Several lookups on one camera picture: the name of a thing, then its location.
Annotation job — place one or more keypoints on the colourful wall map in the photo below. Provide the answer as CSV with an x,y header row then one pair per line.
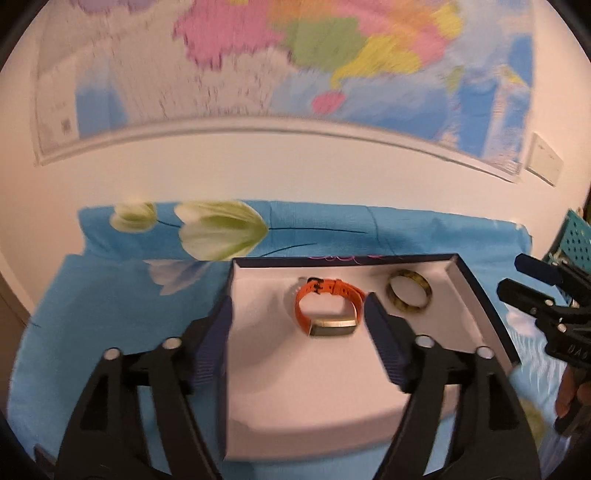
x,y
286,69

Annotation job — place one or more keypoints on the yellow-green mottled bangle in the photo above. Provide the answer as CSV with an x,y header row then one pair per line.
x,y
427,295

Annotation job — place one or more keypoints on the orange smart band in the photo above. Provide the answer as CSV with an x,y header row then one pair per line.
x,y
328,287

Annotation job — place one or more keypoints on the person's right hand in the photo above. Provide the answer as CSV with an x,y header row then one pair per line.
x,y
565,392

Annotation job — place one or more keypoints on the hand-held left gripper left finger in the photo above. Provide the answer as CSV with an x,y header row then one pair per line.
x,y
211,344

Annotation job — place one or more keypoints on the blue floral cloth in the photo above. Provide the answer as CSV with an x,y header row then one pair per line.
x,y
115,300

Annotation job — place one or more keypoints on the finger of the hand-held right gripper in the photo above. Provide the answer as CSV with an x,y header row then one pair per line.
x,y
545,270
526,295

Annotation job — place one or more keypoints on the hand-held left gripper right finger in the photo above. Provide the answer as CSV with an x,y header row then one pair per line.
x,y
385,344

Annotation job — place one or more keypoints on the white wall socket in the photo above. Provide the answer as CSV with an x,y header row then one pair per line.
x,y
545,159

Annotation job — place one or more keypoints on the teal perforated basket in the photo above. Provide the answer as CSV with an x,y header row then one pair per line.
x,y
575,235

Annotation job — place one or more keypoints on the white box with navy rim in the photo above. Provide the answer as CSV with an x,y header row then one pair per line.
x,y
272,360

